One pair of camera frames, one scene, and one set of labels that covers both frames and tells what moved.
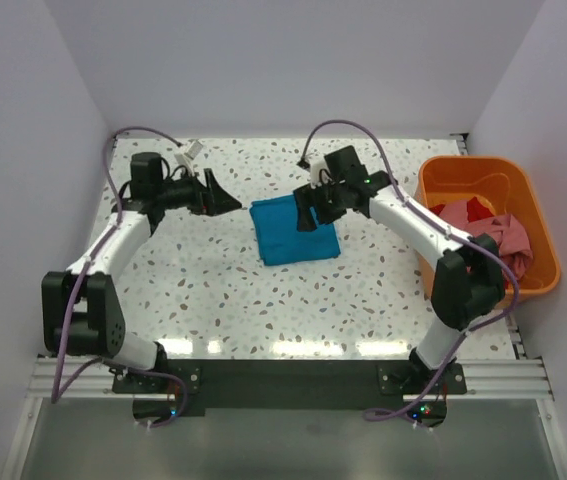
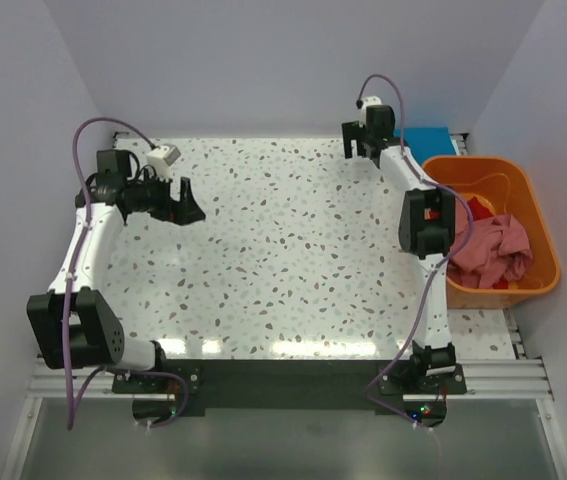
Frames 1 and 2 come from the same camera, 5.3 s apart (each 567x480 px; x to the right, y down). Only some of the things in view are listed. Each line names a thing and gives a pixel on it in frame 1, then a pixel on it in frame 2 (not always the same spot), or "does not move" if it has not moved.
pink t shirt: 504,229 does not move
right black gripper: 305,197 -> 352,131
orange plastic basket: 502,185 does not move
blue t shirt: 279,240 -> 428,142
